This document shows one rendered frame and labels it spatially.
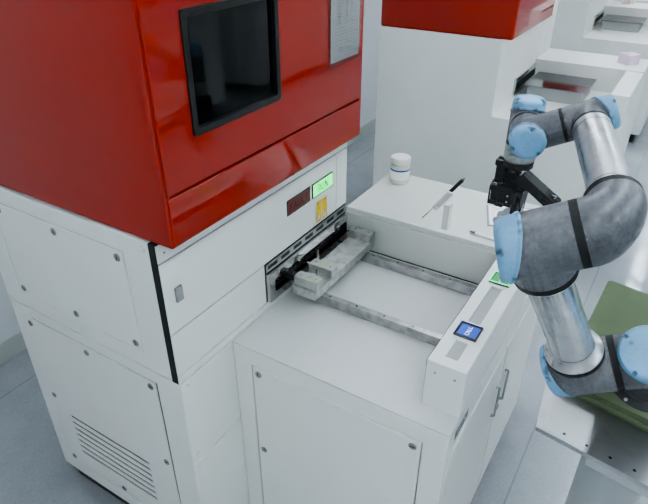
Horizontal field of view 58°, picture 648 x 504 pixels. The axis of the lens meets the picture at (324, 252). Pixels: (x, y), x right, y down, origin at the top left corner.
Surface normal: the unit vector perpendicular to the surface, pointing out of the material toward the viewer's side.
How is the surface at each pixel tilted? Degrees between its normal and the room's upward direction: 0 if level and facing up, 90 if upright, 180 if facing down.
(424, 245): 90
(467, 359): 0
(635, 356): 41
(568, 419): 0
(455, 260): 90
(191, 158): 90
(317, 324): 0
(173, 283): 90
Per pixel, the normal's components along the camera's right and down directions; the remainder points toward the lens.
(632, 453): 0.00, -0.85
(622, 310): -0.47, -0.33
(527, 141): -0.27, 0.51
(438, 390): -0.53, 0.44
